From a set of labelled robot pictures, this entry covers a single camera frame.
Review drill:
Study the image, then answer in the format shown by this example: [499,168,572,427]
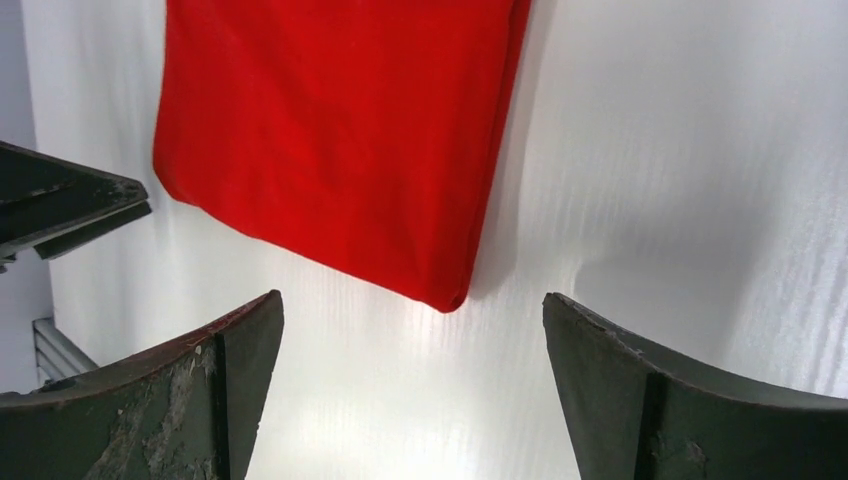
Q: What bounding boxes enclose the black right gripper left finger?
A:
[1,290,284,479]

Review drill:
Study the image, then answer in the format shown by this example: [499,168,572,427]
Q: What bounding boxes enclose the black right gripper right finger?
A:
[543,293,847,480]

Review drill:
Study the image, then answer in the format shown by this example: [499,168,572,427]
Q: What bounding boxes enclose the red t-shirt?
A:
[153,1,531,313]

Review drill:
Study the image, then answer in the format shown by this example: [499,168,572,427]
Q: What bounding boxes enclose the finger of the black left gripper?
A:
[1,141,152,269]

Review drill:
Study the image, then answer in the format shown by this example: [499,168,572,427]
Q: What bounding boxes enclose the aluminium frame left rail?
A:
[32,317,98,384]

